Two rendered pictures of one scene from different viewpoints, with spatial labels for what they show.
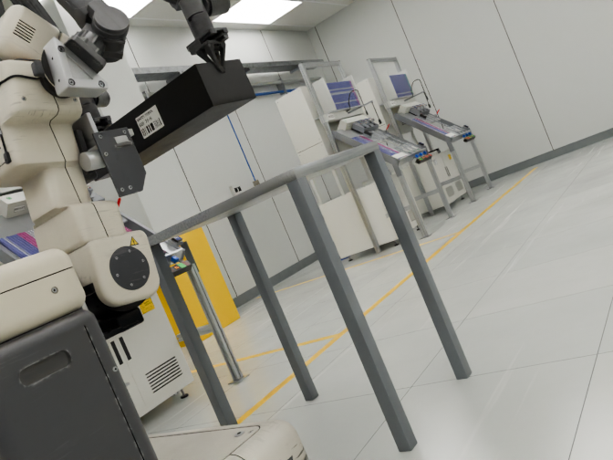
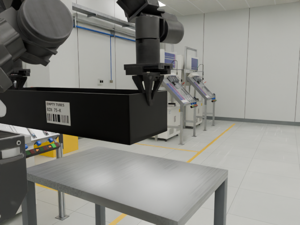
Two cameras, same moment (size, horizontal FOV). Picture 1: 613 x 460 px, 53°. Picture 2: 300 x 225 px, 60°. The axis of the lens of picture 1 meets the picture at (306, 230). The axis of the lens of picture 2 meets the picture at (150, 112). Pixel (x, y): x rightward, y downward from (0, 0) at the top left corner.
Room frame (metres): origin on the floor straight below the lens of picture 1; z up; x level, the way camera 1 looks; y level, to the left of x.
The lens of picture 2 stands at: (0.96, 0.11, 1.16)
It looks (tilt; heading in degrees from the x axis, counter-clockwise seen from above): 7 degrees down; 354
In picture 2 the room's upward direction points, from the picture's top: straight up
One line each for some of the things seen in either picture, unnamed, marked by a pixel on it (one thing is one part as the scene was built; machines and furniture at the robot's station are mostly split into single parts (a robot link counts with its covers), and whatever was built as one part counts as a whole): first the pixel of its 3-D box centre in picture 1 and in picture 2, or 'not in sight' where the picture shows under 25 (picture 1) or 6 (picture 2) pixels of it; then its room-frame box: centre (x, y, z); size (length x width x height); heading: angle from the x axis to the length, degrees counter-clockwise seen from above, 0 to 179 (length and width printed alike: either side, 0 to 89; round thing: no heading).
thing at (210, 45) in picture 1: (212, 57); (145, 86); (1.59, 0.05, 1.14); 0.07 x 0.07 x 0.09; 51
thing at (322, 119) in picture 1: (348, 156); (160, 89); (6.07, -0.67, 0.95); 1.36 x 0.82 x 1.90; 56
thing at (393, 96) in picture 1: (405, 137); (186, 87); (7.26, -1.51, 0.95); 1.36 x 0.82 x 1.90; 56
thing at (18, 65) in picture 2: (91, 117); (13, 63); (1.94, 0.48, 1.21); 0.10 x 0.07 x 0.07; 51
